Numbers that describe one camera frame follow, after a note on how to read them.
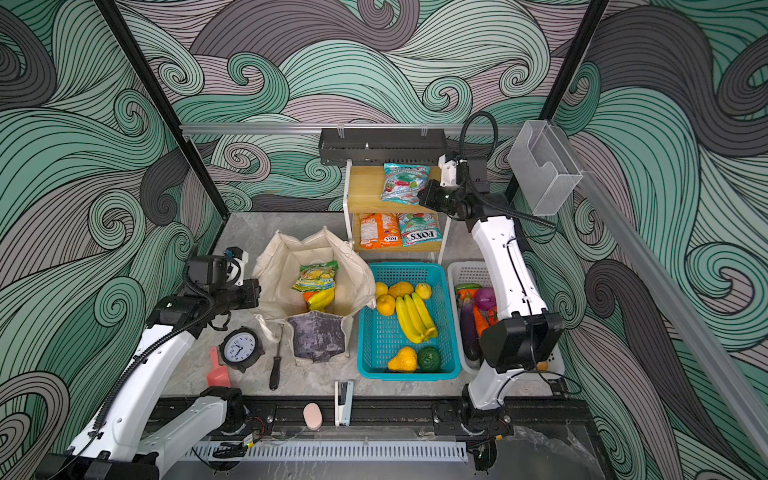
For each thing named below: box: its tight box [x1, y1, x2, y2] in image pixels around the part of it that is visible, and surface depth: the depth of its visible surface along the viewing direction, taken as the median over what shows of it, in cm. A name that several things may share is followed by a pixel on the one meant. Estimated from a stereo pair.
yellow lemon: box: [415, 282, 432, 300], surface depth 94 cm
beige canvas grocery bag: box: [253, 228, 377, 365], surface depth 79 cm
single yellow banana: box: [308, 288, 335, 311], surface depth 88 cm
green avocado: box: [418, 346, 441, 372], surface depth 80 cm
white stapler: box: [334, 380, 354, 427], surface depth 76 cm
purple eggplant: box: [460, 292, 481, 361], surface depth 87 cm
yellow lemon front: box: [377, 294, 396, 316], surface depth 90 cm
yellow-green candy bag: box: [291, 260, 339, 293], surface depth 90 cm
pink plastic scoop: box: [207, 346, 231, 387], surface depth 81 cm
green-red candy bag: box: [380, 163, 430, 205], surface depth 79 cm
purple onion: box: [474, 286, 497, 311], surface depth 91 cm
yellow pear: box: [388, 346, 417, 373], surface depth 80 cm
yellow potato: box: [388, 281, 414, 298], surface depth 94 cm
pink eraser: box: [303, 402, 323, 431], surface depth 74 cm
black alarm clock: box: [218, 326, 265, 373], surface depth 84 cm
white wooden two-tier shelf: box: [343, 159, 451, 265], surface depth 81 cm
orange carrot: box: [473, 305, 489, 337], surface depth 87 cm
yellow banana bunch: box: [396, 292, 438, 344], surface depth 90 cm
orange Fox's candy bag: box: [360, 213, 402, 250], surface depth 93 cm
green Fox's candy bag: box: [397, 213, 443, 248], surface depth 93 cm
